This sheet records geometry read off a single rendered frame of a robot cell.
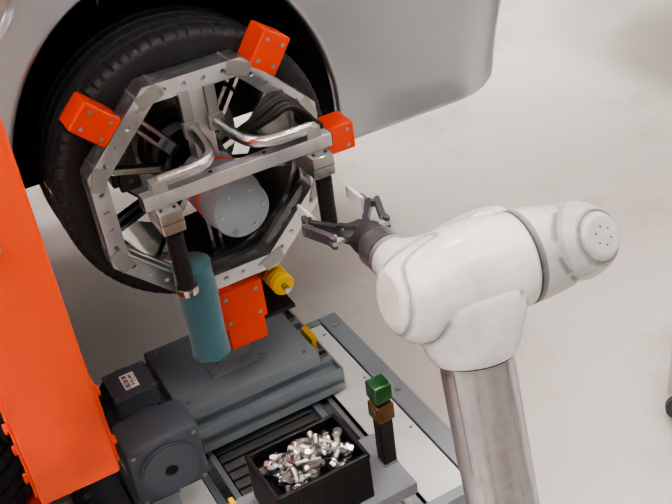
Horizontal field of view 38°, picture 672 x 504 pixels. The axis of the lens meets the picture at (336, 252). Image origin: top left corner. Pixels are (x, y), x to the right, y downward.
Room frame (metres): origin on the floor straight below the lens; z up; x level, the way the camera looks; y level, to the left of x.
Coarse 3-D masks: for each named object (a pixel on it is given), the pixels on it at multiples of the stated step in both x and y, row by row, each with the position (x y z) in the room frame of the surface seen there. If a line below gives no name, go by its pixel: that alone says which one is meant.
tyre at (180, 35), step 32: (96, 32) 2.14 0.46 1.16; (128, 32) 2.07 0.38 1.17; (160, 32) 2.03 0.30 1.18; (192, 32) 2.03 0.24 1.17; (224, 32) 2.06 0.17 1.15; (64, 64) 2.10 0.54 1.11; (96, 64) 2.00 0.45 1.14; (128, 64) 1.96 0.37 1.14; (160, 64) 1.99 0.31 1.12; (288, 64) 2.11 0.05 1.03; (64, 96) 2.00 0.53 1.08; (96, 96) 1.93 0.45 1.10; (64, 128) 1.92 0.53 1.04; (64, 160) 1.89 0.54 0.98; (64, 192) 1.88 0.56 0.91; (64, 224) 1.88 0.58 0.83; (96, 256) 1.89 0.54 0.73; (160, 288) 1.94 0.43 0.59
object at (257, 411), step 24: (288, 312) 2.35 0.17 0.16; (312, 336) 2.19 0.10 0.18; (336, 360) 2.09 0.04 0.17; (288, 384) 2.04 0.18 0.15; (312, 384) 2.01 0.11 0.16; (336, 384) 2.04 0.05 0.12; (240, 408) 1.97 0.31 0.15; (264, 408) 1.95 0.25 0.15; (288, 408) 1.98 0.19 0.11; (216, 432) 1.90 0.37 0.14; (240, 432) 1.92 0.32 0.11
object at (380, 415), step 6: (390, 402) 1.41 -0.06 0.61; (372, 408) 1.41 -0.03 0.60; (378, 408) 1.40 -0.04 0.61; (384, 408) 1.40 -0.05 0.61; (390, 408) 1.40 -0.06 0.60; (372, 414) 1.41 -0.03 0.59; (378, 414) 1.39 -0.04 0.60; (384, 414) 1.40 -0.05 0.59; (390, 414) 1.40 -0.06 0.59; (378, 420) 1.39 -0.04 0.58; (384, 420) 1.40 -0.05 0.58
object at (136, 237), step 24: (144, 120) 1.99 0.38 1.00; (288, 120) 2.11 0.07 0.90; (168, 144) 2.00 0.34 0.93; (120, 168) 1.96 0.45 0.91; (144, 168) 1.98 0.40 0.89; (168, 168) 2.00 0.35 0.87; (288, 168) 2.11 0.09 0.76; (288, 192) 2.09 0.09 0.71; (120, 216) 1.95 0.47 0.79; (192, 216) 2.21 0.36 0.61; (144, 240) 2.04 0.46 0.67; (192, 240) 2.09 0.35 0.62; (216, 240) 2.04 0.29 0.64; (240, 240) 2.05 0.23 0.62
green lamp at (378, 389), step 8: (376, 376) 1.43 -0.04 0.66; (384, 376) 1.43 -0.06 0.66; (368, 384) 1.41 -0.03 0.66; (376, 384) 1.41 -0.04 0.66; (384, 384) 1.41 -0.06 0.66; (368, 392) 1.41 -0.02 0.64; (376, 392) 1.39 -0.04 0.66; (384, 392) 1.40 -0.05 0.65; (376, 400) 1.39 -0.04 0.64; (384, 400) 1.40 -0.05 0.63
